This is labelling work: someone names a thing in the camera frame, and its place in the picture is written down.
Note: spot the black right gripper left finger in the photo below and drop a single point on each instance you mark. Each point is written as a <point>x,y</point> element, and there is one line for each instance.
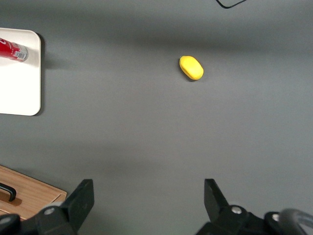
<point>78,200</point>

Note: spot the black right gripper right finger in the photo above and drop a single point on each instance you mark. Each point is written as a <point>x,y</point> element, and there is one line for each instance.
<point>215,205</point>

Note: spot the cream plastic tray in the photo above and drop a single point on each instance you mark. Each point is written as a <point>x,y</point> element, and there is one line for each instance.
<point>19,85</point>

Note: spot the wooden drawer front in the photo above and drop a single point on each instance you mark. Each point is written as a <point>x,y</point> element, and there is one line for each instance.
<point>36,191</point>

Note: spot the wooden drawer cabinet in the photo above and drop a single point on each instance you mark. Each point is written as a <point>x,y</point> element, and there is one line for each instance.
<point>34,193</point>

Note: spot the yellow toy lemon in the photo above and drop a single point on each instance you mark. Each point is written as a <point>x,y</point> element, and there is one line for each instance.
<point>192,68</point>

